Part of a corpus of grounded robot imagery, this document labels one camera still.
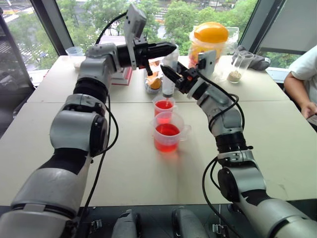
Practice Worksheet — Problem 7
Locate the person's bare hand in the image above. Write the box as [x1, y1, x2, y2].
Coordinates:
[300, 101, 317, 119]

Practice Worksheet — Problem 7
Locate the clear jar with yellow lid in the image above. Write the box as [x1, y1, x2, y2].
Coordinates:
[187, 21, 230, 70]

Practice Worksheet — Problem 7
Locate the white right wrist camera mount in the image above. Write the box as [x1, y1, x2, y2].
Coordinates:
[196, 49, 217, 75]

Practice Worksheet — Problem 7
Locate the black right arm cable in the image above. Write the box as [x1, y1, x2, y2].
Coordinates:
[197, 72, 246, 238]

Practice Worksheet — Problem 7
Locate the empty clear measuring cup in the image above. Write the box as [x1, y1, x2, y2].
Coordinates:
[65, 46, 84, 57]

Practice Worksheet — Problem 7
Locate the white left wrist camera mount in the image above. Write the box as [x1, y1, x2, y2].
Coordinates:
[123, 3, 148, 70]

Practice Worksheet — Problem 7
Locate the silver metal latch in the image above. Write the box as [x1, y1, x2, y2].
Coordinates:
[212, 222, 229, 236]
[90, 219, 103, 234]

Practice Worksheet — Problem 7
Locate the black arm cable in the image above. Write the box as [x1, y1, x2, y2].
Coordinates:
[197, 72, 246, 238]
[81, 10, 130, 224]

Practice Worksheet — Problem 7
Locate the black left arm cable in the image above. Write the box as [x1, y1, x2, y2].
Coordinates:
[81, 10, 130, 224]

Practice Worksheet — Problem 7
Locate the dark window frame post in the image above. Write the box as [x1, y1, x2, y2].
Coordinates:
[238, 0, 278, 52]
[31, 0, 74, 57]

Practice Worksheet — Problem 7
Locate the small cup of red liquid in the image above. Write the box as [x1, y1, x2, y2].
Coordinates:
[152, 96, 178, 118]

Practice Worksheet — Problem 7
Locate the clear plastic syringe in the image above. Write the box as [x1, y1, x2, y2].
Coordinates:
[161, 39, 180, 108]

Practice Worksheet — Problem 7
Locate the clear glass with beige powder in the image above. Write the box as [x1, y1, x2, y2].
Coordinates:
[226, 50, 255, 84]

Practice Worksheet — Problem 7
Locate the red and white book stack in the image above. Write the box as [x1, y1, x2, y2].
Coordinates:
[110, 66, 134, 86]

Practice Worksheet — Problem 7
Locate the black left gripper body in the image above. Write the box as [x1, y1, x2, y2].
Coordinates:
[134, 39, 155, 76]

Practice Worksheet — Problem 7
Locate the person in white shirt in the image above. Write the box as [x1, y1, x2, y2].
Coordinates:
[288, 44, 317, 105]

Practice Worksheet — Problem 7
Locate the black office chair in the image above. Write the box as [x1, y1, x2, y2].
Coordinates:
[0, 6, 35, 139]

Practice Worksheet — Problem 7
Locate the grey roller blind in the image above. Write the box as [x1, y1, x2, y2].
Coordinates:
[260, 0, 317, 52]

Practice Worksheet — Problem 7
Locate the orange item in clear bag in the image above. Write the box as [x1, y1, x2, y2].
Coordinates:
[144, 59, 164, 95]

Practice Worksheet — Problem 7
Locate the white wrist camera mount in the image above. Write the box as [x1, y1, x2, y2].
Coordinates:
[196, 49, 217, 75]
[123, 3, 148, 70]

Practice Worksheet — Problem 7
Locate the grey cloth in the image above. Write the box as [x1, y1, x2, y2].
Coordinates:
[232, 45, 271, 71]

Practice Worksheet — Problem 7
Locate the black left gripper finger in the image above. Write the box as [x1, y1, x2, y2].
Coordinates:
[148, 41, 178, 53]
[148, 49, 177, 60]

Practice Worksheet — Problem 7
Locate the large cup of red liquid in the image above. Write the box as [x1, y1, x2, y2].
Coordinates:
[150, 111, 192, 154]

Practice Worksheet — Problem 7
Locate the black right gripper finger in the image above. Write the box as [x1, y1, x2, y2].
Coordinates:
[176, 61, 189, 75]
[160, 64, 182, 87]

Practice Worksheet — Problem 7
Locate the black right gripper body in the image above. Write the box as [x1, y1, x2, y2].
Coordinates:
[174, 67, 199, 94]

